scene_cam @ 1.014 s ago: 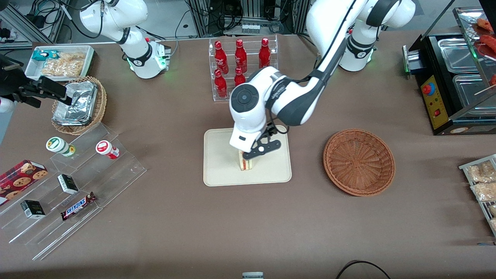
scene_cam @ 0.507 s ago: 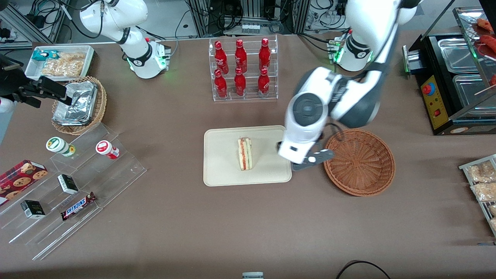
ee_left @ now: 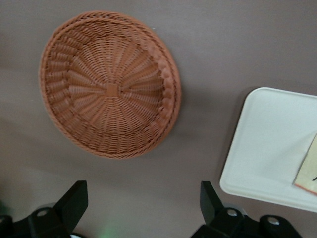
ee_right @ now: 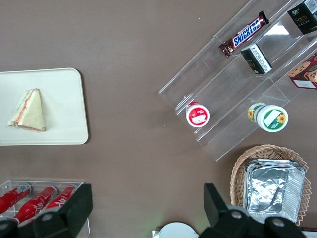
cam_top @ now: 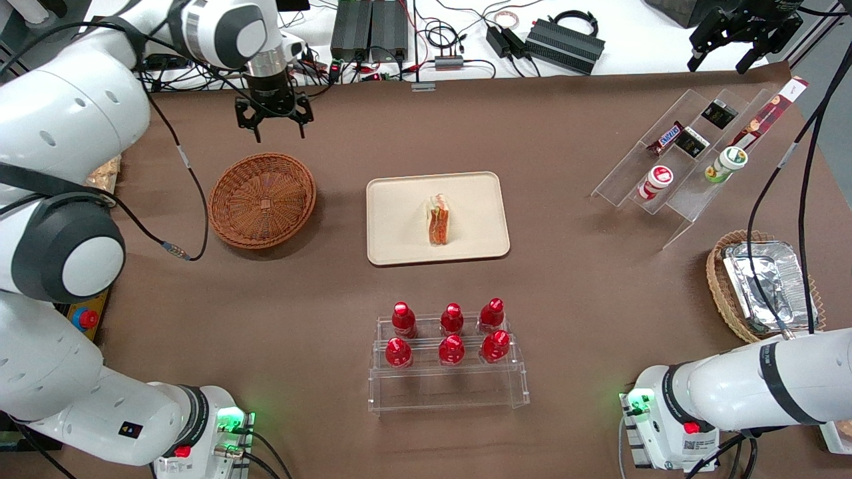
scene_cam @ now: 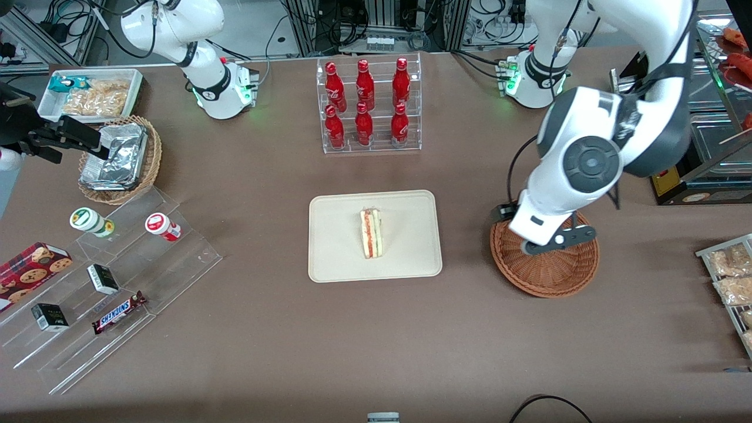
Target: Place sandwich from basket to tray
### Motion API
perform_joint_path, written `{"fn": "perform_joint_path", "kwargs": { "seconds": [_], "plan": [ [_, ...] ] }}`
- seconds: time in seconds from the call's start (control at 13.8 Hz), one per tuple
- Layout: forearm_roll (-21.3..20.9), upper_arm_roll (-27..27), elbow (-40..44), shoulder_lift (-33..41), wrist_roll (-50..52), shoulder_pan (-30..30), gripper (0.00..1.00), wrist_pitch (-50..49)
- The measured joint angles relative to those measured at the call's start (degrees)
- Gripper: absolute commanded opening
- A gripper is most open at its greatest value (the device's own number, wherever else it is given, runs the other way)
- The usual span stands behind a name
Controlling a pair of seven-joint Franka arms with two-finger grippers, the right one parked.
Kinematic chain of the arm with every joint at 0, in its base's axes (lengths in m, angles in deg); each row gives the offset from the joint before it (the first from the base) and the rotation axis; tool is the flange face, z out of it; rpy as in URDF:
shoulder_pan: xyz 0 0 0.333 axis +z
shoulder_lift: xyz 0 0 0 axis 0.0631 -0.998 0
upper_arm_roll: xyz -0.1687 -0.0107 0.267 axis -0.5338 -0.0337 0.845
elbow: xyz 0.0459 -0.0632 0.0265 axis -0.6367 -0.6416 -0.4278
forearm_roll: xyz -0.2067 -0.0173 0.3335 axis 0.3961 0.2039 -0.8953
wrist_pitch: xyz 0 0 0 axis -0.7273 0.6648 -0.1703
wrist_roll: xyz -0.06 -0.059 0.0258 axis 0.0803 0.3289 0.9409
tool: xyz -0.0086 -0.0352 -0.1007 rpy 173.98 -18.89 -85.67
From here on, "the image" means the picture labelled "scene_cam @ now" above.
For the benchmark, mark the triangular sandwich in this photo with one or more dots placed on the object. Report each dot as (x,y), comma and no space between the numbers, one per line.
(372,235)

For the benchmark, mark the red cookie box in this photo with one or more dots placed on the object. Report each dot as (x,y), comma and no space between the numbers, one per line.
(29,273)

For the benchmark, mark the clear acrylic stepped shelf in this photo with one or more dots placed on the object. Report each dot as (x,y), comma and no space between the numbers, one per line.
(147,276)

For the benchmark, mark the red lid white bottle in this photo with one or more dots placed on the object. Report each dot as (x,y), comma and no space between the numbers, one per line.
(160,225)

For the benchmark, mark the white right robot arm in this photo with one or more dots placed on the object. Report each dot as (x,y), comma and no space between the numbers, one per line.
(176,29)

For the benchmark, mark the light wicker basket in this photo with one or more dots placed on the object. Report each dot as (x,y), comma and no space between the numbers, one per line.
(151,158)

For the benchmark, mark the silver foil pack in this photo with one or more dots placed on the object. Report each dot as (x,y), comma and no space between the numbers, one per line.
(106,179)
(126,147)

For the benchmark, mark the aluminium frame rack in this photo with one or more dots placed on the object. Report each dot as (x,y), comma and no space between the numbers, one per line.
(382,17)

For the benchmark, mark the small black box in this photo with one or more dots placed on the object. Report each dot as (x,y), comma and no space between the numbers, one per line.
(103,279)
(50,317)

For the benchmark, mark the cream plastic tray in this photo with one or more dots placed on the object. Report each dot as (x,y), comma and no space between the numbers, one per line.
(338,235)

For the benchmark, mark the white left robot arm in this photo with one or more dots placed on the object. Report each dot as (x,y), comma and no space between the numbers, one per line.
(617,117)

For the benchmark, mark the white rectangular bin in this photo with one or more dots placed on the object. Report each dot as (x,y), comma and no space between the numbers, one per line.
(48,103)

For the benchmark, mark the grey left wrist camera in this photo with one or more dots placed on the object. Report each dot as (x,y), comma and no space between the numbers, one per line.
(564,238)

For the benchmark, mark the brown round wicker basket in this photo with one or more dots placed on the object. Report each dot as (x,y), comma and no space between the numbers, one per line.
(552,276)

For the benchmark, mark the green lid white bottle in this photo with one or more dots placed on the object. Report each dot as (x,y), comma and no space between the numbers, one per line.
(88,220)

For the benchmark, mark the aluminium rail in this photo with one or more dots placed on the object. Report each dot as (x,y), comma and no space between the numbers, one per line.
(35,35)

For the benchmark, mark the grey metal object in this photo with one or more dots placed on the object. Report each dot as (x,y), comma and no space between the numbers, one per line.
(383,418)

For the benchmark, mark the black food warmer appliance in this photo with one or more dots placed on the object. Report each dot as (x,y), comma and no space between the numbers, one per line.
(705,194)

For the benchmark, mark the Snickers chocolate bar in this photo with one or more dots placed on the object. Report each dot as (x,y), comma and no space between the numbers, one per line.
(117,312)

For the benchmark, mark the clear acrylic bottle rack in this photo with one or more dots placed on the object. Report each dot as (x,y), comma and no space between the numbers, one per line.
(379,144)

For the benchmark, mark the teal snack packet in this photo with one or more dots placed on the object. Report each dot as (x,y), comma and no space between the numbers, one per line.
(61,83)

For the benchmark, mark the clear snack bag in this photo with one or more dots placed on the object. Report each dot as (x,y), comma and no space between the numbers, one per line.
(748,341)
(728,261)
(747,318)
(734,291)

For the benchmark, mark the clear cracker bag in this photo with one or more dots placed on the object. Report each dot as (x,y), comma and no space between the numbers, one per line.
(111,85)
(94,104)

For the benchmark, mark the red cola bottle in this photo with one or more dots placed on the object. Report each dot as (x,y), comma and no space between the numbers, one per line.
(363,126)
(399,126)
(365,85)
(335,130)
(335,88)
(401,82)

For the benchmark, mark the red sausage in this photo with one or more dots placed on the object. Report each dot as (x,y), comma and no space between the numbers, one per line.
(741,64)
(737,36)

